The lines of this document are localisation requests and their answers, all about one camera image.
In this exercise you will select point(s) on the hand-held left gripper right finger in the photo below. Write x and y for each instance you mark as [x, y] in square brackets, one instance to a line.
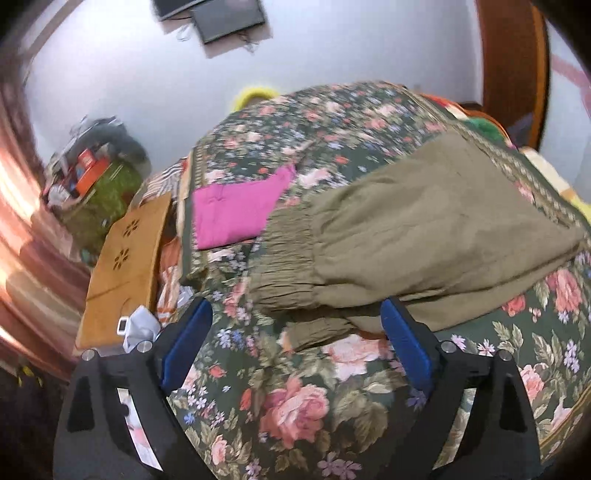
[407, 344]

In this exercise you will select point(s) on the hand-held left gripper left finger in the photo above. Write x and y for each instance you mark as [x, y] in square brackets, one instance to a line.
[183, 342]

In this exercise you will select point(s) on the olive green pants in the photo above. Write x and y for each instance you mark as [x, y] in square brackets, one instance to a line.
[415, 230]

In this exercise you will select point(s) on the white crumpled cloth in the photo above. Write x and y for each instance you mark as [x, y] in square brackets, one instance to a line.
[141, 325]

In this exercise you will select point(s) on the striped orange white cloth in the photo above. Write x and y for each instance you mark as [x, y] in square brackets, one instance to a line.
[170, 272]

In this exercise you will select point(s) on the wooden lap table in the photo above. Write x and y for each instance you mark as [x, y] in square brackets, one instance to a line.
[124, 272]

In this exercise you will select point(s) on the floral bed blanket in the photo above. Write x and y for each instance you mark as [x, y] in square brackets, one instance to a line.
[323, 392]

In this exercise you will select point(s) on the pink folded cloth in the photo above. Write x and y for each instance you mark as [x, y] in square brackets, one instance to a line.
[235, 207]

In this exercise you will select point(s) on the pile of clutter with green bag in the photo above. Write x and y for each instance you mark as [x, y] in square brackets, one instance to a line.
[92, 184]

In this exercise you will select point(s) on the pink striped curtain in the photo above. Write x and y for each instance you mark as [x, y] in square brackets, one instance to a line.
[23, 230]

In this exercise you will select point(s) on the wooden door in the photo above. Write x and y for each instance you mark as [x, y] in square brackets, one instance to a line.
[512, 64]

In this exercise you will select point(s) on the wall-mounted dark screen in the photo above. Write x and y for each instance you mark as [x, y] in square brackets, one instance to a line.
[221, 16]

